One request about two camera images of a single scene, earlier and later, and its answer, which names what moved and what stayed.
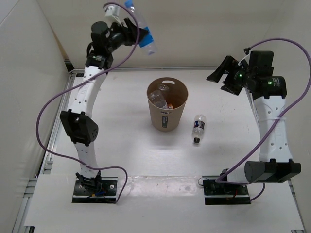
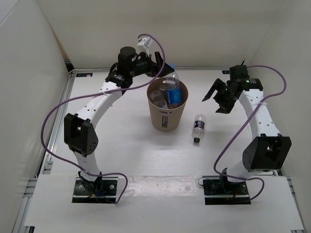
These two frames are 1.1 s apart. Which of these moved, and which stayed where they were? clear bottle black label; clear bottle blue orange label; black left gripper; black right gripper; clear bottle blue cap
Moved: clear bottle blue cap; black right gripper; black left gripper
Stayed: clear bottle blue orange label; clear bottle black label
